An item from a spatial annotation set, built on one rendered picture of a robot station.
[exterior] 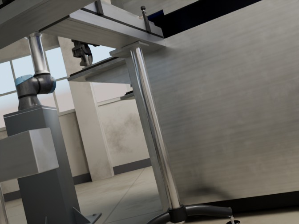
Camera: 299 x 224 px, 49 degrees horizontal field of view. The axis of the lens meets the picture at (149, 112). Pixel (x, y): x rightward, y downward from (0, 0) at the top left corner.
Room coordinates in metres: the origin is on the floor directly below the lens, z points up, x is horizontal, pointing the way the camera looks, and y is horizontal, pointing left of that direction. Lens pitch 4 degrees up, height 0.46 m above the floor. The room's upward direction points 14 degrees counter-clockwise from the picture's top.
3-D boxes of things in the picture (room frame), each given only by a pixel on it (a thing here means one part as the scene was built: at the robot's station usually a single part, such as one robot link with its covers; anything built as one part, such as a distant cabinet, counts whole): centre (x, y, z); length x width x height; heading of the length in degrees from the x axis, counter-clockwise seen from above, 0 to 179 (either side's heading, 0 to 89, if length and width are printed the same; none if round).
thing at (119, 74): (1.82, 0.16, 0.79); 0.34 x 0.03 x 0.13; 63
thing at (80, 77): (2.04, 0.03, 0.87); 0.70 x 0.48 x 0.02; 153
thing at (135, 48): (1.39, -0.01, 0.46); 0.09 x 0.09 x 0.77; 63
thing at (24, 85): (2.10, 0.73, 0.96); 0.13 x 0.12 x 0.14; 140
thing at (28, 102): (2.09, 0.74, 0.84); 0.15 x 0.15 x 0.10
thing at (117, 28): (1.26, 0.06, 0.92); 0.69 x 0.15 x 0.16; 153
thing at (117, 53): (1.54, 0.02, 0.87); 0.14 x 0.13 x 0.02; 63
